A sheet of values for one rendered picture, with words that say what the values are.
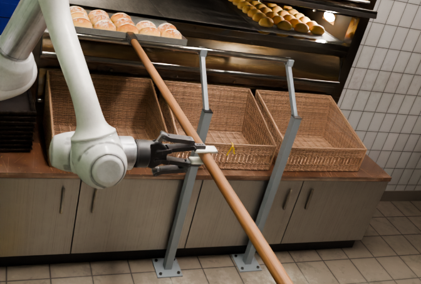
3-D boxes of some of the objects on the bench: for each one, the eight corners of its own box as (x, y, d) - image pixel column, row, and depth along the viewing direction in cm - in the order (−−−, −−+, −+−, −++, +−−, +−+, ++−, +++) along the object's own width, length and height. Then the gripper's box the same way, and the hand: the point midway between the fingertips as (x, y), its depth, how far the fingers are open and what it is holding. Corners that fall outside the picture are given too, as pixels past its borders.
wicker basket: (242, 128, 311) (254, 88, 300) (317, 131, 335) (331, 94, 323) (277, 172, 272) (293, 127, 260) (359, 172, 296) (377, 131, 284)
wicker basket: (40, 116, 265) (45, 68, 253) (143, 121, 288) (152, 78, 276) (47, 167, 225) (53, 113, 214) (166, 168, 248) (178, 119, 237)
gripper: (135, 120, 133) (216, 124, 142) (124, 170, 139) (203, 171, 149) (141, 133, 127) (226, 137, 136) (130, 186, 133) (212, 186, 143)
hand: (203, 155), depth 141 cm, fingers closed on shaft, 3 cm apart
